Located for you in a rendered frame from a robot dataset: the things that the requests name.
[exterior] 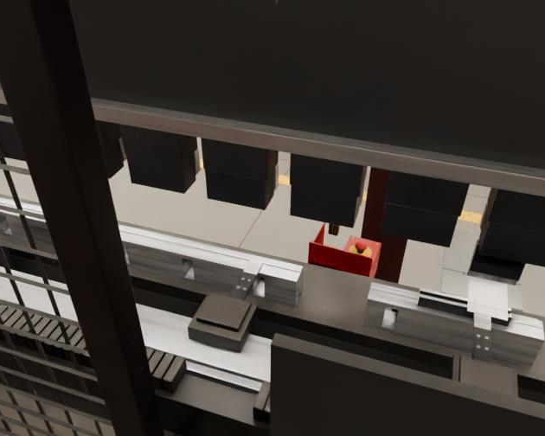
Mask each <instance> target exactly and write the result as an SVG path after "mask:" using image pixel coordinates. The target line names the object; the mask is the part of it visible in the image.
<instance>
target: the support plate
mask: <svg viewBox="0 0 545 436"><path fill-rule="evenodd" d="M479 235H480V233H477V232H472V231H468V230H463V229H458V228H455V230H454V233H453V237H452V242H451V245H450V247H445V251H444V259H443V267H444V268H447V269H452V270H456V271H460V272H454V271H451V270H446V269H443V268H442V278H441V287H440V292H442V293H446V294H451V295H455V296H459V297H463V298H468V292H469V278H470V276H467V275H466V273H467V272H468V269H469V264H470V261H471V257H472V254H473V251H474V248H475V246H476V243H477V239H479ZM462 272H464V273H465V275H463V273H462ZM507 299H508V307H509V308H511V310H512V311H516V312H520V313H523V297H522V287H521V286H520V285H508V284H507Z"/></svg>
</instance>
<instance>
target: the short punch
mask: <svg viewBox="0 0 545 436"><path fill-rule="evenodd" d="M525 265H526V263H522V262H517V261H513V260H505V259H500V258H496V257H492V256H488V255H483V254H479V239H477V243H476V246H475V248H474V251H473V254H472V257H471V261H470V264H469V269H468V272H467V274H466V275H467V276H472V277H476V278H480V279H488V280H491V281H496V282H500V283H504V284H508V285H516V282H517V281H519V279H520V277H521V275H522V272H523V268H524V267H525Z"/></svg>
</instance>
